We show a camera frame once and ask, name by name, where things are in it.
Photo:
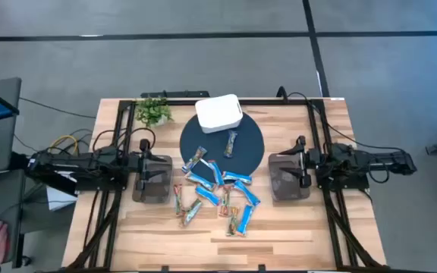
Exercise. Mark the smoky transparent plastic tray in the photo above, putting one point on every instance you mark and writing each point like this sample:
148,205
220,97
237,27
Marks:
285,191
161,191

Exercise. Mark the small green potted plant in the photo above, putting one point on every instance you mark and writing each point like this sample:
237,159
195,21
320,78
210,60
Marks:
152,112

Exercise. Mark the black power strip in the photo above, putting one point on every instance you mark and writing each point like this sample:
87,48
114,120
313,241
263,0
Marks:
180,94

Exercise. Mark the white plastic bin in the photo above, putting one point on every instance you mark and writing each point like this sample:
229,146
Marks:
218,112

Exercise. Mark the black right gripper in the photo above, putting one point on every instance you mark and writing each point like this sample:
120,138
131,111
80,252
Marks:
305,167

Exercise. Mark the black support beam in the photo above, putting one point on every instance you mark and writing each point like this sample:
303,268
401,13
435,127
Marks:
61,186

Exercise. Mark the brown snack bar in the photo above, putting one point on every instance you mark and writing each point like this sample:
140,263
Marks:
230,144

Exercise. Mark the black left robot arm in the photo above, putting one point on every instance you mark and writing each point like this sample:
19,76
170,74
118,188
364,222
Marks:
89,163

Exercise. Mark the black caster wheel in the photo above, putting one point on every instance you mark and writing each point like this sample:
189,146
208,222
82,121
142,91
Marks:
26,261

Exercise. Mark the black aluminium table frame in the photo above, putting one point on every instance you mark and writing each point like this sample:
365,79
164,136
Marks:
264,101

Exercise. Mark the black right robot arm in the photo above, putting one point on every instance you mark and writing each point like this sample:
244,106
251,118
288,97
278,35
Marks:
374,161

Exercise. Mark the white paper sheet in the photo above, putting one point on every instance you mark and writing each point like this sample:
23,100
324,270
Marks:
61,200

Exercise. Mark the round dark blue mat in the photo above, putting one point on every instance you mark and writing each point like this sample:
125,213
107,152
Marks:
245,159

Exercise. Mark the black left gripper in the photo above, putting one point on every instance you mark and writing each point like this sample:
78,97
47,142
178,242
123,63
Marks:
145,167

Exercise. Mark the white label strip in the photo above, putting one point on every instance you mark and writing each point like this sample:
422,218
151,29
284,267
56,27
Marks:
204,162

